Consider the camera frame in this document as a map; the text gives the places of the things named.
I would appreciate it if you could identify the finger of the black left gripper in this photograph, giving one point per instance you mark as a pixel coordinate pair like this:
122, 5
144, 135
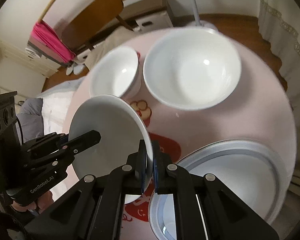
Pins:
82, 143

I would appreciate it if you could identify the white lamp stand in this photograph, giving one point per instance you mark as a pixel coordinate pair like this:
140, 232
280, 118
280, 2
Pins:
197, 21

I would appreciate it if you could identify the left hand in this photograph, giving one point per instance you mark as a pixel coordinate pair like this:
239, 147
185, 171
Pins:
41, 204

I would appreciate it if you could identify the brown wooden chair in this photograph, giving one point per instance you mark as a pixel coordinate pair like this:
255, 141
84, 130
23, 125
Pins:
90, 21

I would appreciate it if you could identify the white bowl with label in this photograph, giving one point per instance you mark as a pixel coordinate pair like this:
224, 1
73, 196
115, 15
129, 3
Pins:
121, 130

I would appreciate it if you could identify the white curtain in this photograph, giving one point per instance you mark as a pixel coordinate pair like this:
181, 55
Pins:
284, 44

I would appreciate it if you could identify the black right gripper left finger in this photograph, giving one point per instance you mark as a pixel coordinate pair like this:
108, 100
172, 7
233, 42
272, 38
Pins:
93, 207

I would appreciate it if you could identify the pink folded cloth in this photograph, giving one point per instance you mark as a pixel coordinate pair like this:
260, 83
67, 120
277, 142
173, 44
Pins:
44, 40

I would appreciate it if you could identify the large plate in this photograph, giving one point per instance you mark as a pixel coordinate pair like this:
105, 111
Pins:
253, 171

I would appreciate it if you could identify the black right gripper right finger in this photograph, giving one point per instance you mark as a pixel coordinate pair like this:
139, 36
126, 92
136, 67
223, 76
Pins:
187, 206

